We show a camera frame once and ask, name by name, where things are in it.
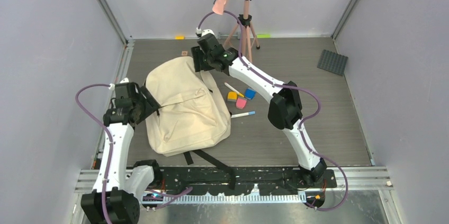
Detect dark grey studded plate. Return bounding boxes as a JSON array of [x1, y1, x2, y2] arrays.
[[317, 50, 348, 76]]

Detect blue capped white marker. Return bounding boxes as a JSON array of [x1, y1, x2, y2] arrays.
[[231, 111, 256, 119]]

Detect yellow capped white marker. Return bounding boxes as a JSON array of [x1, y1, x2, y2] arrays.
[[224, 82, 245, 98]]

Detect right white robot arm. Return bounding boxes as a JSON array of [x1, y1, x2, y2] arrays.
[[191, 33, 327, 187]]

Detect beige canvas backpack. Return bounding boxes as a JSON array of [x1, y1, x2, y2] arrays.
[[145, 56, 236, 190]]

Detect blue small eraser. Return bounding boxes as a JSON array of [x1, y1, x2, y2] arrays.
[[244, 88, 256, 100]]

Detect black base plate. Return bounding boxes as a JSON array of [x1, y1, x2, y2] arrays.
[[160, 166, 337, 196]]

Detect green tape piece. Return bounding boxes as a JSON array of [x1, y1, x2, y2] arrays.
[[257, 34, 271, 39]]

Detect pink eraser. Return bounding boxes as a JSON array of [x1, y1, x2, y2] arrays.
[[235, 96, 247, 110]]

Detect yellow orange eraser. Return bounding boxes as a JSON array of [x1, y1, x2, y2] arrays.
[[227, 91, 239, 102]]

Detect pink tripod stand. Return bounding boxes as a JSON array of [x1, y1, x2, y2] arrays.
[[238, 0, 261, 62]]

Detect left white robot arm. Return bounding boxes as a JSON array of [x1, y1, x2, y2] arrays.
[[77, 78, 163, 223]]

